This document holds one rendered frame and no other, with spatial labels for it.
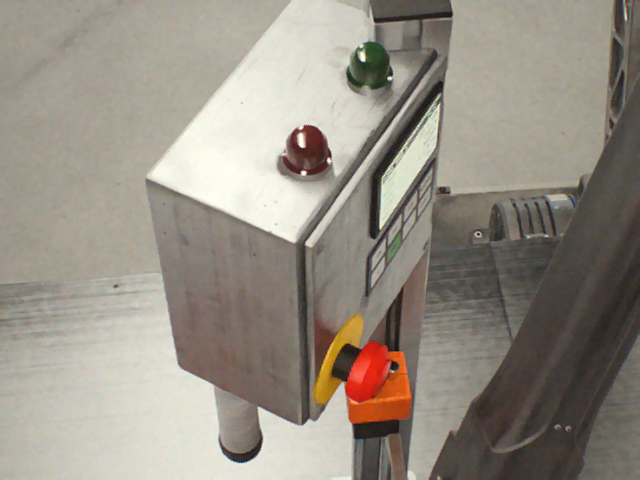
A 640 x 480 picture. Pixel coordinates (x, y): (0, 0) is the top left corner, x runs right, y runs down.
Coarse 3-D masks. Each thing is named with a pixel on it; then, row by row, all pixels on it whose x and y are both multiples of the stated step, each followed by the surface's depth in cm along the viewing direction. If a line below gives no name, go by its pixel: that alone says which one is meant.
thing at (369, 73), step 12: (360, 48) 70; (372, 48) 70; (384, 48) 70; (360, 60) 70; (372, 60) 70; (384, 60) 70; (348, 72) 71; (360, 72) 70; (372, 72) 70; (384, 72) 70; (348, 84) 71; (360, 84) 71; (372, 84) 70; (384, 84) 71
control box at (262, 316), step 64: (320, 0) 76; (256, 64) 72; (320, 64) 72; (192, 128) 69; (256, 128) 69; (320, 128) 69; (384, 128) 70; (192, 192) 67; (256, 192) 67; (320, 192) 67; (192, 256) 71; (256, 256) 67; (320, 256) 67; (192, 320) 76; (256, 320) 72; (320, 320) 71; (256, 384) 78; (320, 384) 76
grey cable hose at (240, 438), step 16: (224, 400) 94; (240, 400) 94; (224, 416) 96; (240, 416) 96; (256, 416) 98; (224, 432) 99; (240, 432) 98; (256, 432) 100; (224, 448) 101; (240, 448) 100; (256, 448) 101
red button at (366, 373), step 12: (348, 348) 77; (360, 348) 78; (372, 348) 76; (384, 348) 77; (336, 360) 77; (348, 360) 77; (360, 360) 76; (372, 360) 76; (384, 360) 77; (336, 372) 77; (348, 372) 77; (360, 372) 76; (372, 372) 76; (384, 372) 77; (348, 384) 76; (360, 384) 76; (372, 384) 76; (348, 396) 77; (360, 396) 76; (372, 396) 77
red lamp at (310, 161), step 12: (300, 132) 66; (312, 132) 66; (288, 144) 66; (300, 144) 66; (312, 144) 66; (324, 144) 66; (288, 156) 67; (300, 156) 66; (312, 156) 66; (324, 156) 67; (288, 168) 67; (300, 168) 67; (312, 168) 67; (324, 168) 67; (300, 180) 67; (312, 180) 67
